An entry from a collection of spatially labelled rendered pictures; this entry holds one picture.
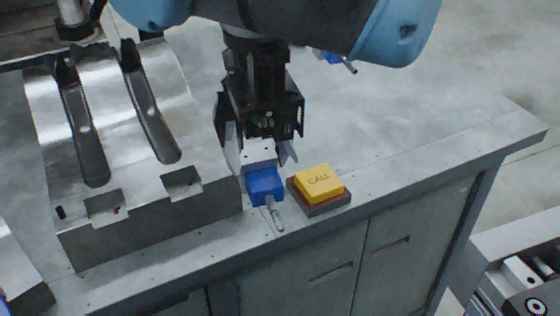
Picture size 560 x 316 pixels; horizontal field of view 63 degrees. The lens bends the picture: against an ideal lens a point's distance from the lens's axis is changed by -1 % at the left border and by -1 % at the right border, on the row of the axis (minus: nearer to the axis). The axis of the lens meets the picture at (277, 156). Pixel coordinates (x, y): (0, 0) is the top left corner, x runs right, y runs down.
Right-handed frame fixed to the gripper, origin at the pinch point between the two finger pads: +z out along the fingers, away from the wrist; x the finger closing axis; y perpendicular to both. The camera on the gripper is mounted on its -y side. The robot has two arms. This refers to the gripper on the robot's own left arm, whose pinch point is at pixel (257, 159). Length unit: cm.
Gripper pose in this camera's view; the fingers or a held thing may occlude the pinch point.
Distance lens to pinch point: 61.2
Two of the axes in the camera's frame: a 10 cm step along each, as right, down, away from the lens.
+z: 0.0, 7.4, 6.7
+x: 9.6, -2.0, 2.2
